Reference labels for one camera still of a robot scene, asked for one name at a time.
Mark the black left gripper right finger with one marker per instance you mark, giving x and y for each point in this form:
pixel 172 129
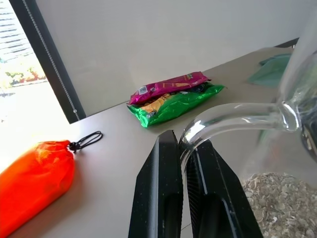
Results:
pixel 215 198

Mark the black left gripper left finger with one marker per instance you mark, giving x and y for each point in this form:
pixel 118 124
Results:
pixel 158 188

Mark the clear glass mug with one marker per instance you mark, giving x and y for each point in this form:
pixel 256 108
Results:
pixel 284 148

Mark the oatmeal flakes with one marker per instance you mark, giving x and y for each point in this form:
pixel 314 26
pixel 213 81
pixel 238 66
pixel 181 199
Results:
pixel 280 205

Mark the green chips bag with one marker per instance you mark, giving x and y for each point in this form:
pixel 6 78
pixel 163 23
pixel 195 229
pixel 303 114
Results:
pixel 173 105

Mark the magenta snack packet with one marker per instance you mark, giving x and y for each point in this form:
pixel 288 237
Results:
pixel 171 86

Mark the teal green cloth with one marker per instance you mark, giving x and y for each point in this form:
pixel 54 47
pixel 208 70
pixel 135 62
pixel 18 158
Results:
pixel 268 72

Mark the black window frame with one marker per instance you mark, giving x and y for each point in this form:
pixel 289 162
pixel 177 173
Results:
pixel 47 59

